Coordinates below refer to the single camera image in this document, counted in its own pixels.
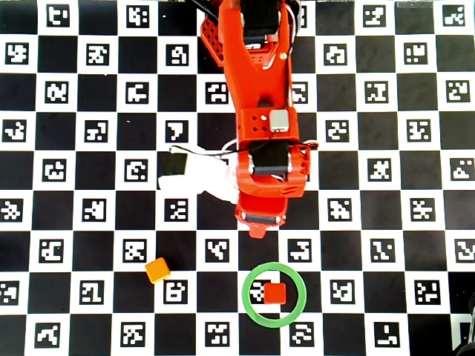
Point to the red cube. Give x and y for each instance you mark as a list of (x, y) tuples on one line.
[(275, 293)]

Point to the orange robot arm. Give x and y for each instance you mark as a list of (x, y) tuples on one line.
[(256, 89)]

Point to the orange cube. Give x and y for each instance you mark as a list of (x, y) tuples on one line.
[(157, 270)]

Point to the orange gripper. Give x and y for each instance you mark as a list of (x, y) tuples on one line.
[(260, 218)]

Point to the orange robot base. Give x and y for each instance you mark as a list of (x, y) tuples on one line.
[(211, 37)]

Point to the black white checkerboard marker mat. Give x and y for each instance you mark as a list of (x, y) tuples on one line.
[(371, 222)]

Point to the small silver box module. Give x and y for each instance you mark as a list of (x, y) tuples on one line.
[(279, 119)]

